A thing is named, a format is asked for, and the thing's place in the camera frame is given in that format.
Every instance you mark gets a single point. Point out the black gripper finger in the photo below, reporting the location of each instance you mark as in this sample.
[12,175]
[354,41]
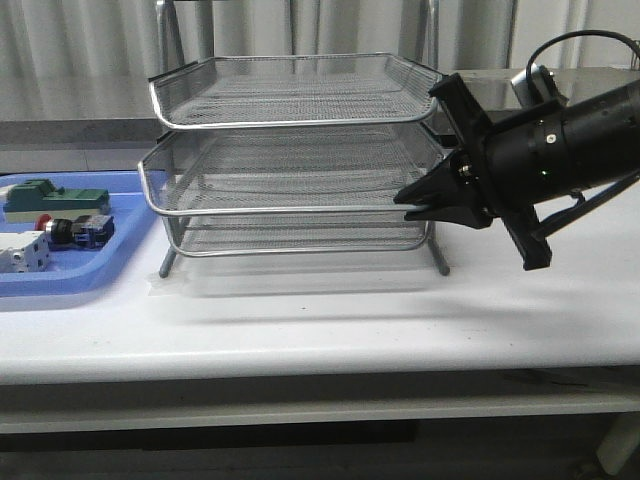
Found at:
[450,182]
[459,214]

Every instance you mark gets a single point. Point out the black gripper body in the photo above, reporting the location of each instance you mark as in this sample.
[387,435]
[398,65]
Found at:
[502,156]

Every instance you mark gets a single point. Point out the silver mesh tray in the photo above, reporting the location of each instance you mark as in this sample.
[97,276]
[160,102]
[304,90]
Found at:
[285,170]
[293,90]
[260,234]

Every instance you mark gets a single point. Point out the red emergency stop button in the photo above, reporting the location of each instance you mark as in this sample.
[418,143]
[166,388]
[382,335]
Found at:
[85,232]

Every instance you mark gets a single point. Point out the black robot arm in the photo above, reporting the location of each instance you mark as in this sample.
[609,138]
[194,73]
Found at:
[587,154]

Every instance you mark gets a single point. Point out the dark background counter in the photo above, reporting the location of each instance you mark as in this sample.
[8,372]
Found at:
[84,112]

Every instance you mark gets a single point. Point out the silver top mesh tray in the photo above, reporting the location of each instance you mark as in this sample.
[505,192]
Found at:
[293,90]

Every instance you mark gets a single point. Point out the silver bottom mesh tray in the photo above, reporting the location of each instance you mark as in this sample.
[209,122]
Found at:
[260,234]

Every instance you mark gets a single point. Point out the clear tape patch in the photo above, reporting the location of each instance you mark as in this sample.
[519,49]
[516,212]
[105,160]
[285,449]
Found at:
[178,283]

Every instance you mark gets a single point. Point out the blue plastic tray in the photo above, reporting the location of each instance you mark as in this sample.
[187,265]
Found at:
[73,270]

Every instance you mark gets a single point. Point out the white circuit breaker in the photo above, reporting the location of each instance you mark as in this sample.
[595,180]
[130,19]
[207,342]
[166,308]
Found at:
[24,252]

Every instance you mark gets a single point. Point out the grey metal rack frame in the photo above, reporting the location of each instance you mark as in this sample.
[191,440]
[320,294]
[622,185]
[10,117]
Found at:
[168,27]

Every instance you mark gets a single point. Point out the green and beige switch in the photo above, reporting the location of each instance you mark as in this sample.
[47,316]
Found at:
[25,202]

